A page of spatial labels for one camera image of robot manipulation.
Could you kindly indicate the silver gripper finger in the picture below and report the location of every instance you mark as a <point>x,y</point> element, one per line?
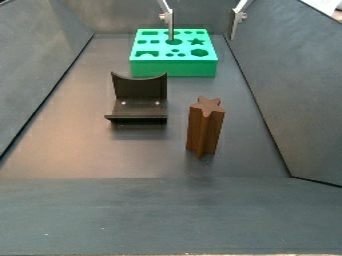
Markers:
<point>239,15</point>
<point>167,16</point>

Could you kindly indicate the brown star prism block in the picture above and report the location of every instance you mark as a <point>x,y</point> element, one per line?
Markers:
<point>204,125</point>

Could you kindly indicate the green shape sorter board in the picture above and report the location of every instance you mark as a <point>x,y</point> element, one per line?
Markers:
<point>187,56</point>

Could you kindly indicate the black curved holder bracket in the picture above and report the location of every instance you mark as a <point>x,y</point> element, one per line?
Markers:
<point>140,98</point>

